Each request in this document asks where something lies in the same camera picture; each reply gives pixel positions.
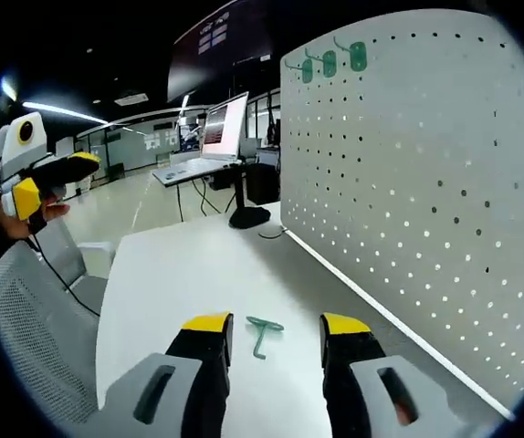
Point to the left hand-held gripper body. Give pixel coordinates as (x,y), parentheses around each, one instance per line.
(15,150)

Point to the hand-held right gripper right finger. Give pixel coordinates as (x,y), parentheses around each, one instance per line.
(353,365)

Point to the large dark wall screen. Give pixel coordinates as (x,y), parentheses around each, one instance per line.
(225,41)

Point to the grey mesh chair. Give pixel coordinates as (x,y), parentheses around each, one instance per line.
(38,328)

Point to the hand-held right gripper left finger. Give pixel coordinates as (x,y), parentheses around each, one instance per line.
(198,365)

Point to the open silver laptop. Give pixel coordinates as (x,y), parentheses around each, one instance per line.
(218,128)

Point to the black computer tower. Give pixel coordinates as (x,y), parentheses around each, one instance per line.
(263,182)

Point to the person's left hand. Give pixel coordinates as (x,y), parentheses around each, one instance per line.
(15,228)

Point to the white perforated mounting plate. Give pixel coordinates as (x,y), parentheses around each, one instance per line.
(426,182)

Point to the green hook assembly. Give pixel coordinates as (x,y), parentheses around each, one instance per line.
(258,340)
(329,64)
(307,72)
(358,57)

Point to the black rounded object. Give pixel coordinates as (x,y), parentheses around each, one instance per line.
(249,218)

